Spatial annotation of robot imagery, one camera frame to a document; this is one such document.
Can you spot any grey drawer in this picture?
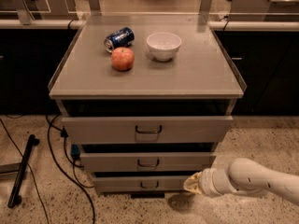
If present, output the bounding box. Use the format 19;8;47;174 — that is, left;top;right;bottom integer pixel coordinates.
93;175;187;193
80;152;216;172
63;116;233;145

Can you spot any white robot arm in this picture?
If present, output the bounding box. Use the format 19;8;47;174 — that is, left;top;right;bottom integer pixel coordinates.
183;158;299;205

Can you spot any grey bottom drawer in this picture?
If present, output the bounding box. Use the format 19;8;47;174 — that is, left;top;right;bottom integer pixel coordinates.
93;175;187;193

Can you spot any grey drawer cabinet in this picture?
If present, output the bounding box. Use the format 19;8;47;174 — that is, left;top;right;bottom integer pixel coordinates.
49;15;246;181

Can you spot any grey top drawer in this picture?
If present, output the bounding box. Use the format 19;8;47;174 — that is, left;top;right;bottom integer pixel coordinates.
63;116;233;145

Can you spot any white bowl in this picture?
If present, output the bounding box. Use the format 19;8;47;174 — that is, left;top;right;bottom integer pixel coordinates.
147;32;182;62

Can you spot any red apple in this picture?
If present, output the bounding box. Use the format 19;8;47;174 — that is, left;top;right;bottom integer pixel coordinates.
111;47;135;71

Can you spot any blue soda can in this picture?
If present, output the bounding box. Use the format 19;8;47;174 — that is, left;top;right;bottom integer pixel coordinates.
104;27;135;53

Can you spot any black floor bar stand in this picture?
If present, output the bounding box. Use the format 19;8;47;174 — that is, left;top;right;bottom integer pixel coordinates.
7;134;39;208

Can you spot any black floor cable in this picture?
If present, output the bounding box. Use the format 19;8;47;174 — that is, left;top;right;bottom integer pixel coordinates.
46;114;97;224

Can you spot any white horizontal rail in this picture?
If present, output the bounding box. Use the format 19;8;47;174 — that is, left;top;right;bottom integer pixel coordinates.
0;20;299;32

